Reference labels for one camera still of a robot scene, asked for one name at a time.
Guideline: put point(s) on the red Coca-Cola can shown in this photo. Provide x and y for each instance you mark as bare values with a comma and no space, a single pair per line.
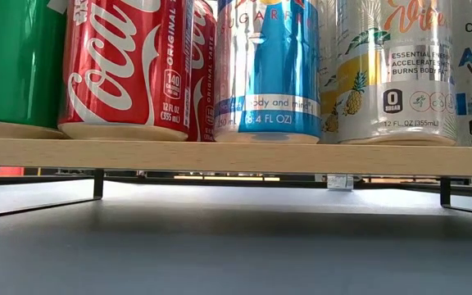
129,61
203,82

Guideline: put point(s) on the blue silver Red Bull can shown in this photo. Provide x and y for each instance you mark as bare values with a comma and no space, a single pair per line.
269,73

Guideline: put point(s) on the green Sprite can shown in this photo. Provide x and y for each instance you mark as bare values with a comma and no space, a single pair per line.
14,61

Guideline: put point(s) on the light wooden board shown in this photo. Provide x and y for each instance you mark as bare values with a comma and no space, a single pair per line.
236,157

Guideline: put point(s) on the red cabinet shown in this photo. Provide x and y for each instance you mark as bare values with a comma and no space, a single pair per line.
4,171

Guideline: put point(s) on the black metal table frame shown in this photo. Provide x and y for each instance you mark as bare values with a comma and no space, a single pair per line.
35,180

